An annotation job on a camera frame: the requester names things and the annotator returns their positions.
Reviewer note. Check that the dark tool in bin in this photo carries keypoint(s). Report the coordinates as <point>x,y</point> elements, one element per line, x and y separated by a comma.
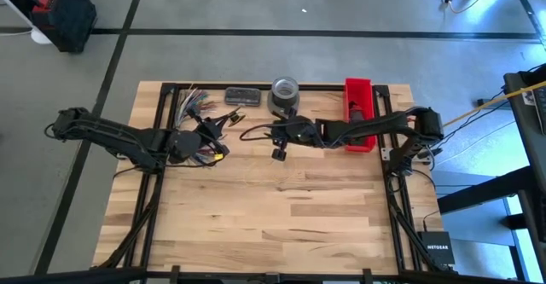
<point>356,113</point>

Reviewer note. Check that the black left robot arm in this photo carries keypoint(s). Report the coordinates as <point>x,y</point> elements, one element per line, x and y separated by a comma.
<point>128,139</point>

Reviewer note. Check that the black computer tower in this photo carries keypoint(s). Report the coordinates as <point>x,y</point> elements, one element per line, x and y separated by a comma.
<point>72,19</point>

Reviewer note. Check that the black aluminium table frame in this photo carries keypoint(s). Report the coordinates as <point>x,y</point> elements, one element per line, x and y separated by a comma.
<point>324,87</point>

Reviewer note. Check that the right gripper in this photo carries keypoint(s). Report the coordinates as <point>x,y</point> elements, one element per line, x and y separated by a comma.
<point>294,132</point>

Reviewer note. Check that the red plastic bin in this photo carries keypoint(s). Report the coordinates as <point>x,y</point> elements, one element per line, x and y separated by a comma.
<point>359,90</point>

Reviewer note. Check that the black tape roll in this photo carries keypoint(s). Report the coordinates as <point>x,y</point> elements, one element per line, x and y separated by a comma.
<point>277,98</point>

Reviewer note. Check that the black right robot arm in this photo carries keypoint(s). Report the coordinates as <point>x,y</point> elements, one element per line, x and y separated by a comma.
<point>375,126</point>

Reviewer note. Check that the dark plastic parts case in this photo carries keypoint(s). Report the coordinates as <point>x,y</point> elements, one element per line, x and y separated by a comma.
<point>243,96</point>

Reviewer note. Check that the black desk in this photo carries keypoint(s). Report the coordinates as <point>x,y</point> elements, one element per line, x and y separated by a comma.
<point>531,147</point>

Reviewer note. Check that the grey duct tape roll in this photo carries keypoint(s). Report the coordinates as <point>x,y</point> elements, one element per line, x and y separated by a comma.
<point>277,111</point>

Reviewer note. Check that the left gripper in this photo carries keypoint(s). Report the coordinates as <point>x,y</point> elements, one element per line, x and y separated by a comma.
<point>210,131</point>

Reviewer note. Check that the black Netgear network switch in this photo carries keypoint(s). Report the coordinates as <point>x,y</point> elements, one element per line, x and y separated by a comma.
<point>435,247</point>

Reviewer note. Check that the white rounded floor object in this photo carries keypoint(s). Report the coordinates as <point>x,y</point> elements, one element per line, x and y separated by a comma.
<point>40,37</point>

